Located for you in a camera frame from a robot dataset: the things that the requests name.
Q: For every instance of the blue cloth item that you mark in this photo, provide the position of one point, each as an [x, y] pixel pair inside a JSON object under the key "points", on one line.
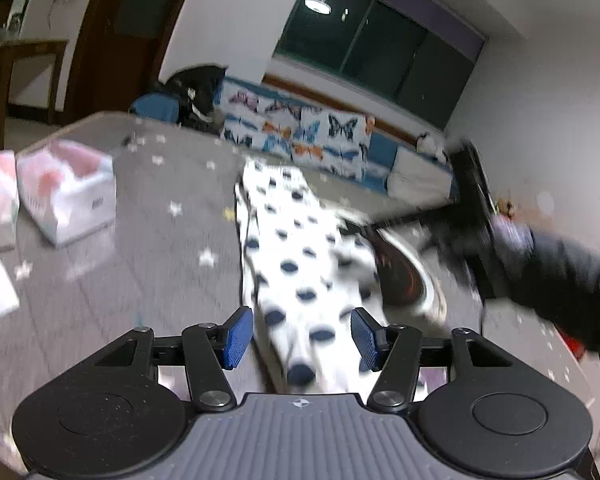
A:
{"points": [[155, 108]]}

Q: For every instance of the grey star-print tablecloth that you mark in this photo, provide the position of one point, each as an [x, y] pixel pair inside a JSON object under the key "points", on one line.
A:
{"points": [[130, 260]]}

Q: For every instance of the white polka dot garment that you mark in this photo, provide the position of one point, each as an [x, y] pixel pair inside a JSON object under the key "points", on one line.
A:
{"points": [[300, 270]]}

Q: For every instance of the brown wooden door frame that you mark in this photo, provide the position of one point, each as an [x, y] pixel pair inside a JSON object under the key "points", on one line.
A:
{"points": [[115, 35]]}

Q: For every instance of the butterfly print cover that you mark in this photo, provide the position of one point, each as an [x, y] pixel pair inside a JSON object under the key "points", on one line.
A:
{"points": [[300, 130]]}

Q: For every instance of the black and white plush toy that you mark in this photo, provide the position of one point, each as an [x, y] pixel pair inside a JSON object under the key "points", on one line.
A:
{"points": [[428, 143]]}

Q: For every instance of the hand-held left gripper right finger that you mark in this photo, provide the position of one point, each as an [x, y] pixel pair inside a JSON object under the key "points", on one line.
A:
{"points": [[366, 338]]}

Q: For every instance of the wooden side table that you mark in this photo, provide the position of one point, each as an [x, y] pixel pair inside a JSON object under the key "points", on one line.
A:
{"points": [[22, 77]]}

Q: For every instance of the white and pink box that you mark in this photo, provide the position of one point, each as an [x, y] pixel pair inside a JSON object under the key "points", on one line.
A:
{"points": [[62, 192]]}

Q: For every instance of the person's right hand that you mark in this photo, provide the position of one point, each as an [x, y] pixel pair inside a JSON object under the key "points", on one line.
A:
{"points": [[512, 235]]}

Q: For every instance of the blue and white cushion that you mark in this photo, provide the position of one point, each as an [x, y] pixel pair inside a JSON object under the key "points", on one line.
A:
{"points": [[415, 170]]}

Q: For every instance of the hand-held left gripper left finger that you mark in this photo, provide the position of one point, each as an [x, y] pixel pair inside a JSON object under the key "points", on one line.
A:
{"points": [[237, 336]]}

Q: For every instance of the black bag pile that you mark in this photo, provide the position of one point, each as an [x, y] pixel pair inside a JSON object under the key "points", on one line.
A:
{"points": [[196, 92]]}

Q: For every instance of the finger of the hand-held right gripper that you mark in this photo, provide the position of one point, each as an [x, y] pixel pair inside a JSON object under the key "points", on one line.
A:
{"points": [[397, 220]]}

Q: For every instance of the dark glass window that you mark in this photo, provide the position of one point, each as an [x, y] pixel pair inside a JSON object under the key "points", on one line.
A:
{"points": [[380, 42]]}

